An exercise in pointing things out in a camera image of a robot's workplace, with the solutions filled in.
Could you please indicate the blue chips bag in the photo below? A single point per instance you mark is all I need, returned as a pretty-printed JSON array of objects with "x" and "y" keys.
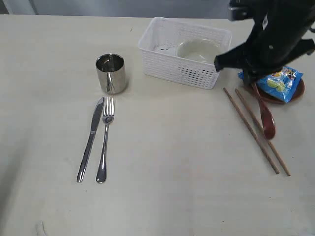
[{"x": 281, "y": 85}]

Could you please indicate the brown round plate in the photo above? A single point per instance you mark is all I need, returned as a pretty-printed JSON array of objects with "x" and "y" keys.
[{"x": 270, "y": 99}]

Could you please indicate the white bowl dark rim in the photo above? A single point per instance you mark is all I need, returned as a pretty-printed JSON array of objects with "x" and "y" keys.
[{"x": 200, "y": 50}]

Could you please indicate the white perforated plastic basket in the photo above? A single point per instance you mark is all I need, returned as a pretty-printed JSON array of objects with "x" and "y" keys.
[{"x": 160, "y": 44}]

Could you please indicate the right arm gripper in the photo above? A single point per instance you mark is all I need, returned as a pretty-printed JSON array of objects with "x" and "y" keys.
[{"x": 276, "y": 38}]

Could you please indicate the silver table knife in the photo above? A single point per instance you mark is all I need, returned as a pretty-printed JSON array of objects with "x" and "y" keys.
[{"x": 94, "y": 125}]

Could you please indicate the shiny metal container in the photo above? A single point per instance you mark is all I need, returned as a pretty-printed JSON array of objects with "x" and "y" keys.
[{"x": 111, "y": 73}]

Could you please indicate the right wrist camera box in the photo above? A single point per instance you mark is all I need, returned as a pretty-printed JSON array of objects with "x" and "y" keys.
[{"x": 241, "y": 10}]

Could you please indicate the wooden chopstick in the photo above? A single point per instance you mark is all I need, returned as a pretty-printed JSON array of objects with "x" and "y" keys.
[
  {"x": 264, "y": 151},
  {"x": 260, "y": 128}
]

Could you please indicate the silver metal fork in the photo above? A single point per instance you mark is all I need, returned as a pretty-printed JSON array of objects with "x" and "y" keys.
[{"x": 107, "y": 118}]

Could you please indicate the reddish brown wooden spoon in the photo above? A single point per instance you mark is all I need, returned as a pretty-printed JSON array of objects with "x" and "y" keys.
[{"x": 268, "y": 124}]

